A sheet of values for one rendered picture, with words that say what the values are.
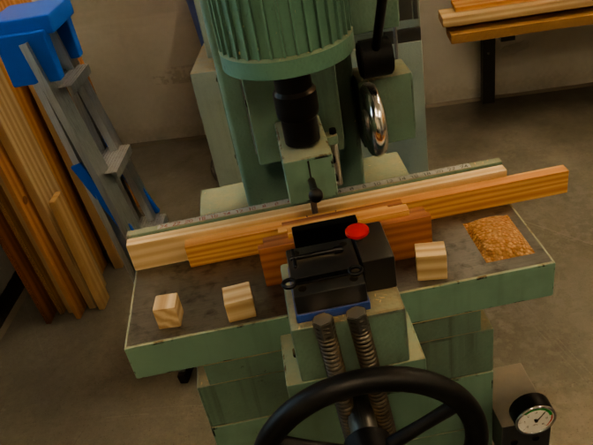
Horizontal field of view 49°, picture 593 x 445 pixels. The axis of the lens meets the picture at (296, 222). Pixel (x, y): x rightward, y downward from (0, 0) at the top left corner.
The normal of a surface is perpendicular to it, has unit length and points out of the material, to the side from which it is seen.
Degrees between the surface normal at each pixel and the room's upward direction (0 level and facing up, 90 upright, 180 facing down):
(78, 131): 82
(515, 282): 90
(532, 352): 0
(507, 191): 90
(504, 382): 0
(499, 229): 2
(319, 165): 90
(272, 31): 90
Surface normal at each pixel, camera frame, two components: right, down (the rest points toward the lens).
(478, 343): 0.11, 0.54
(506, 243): -0.09, -0.54
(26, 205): 0.98, -0.15
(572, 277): -0.16, -0.82
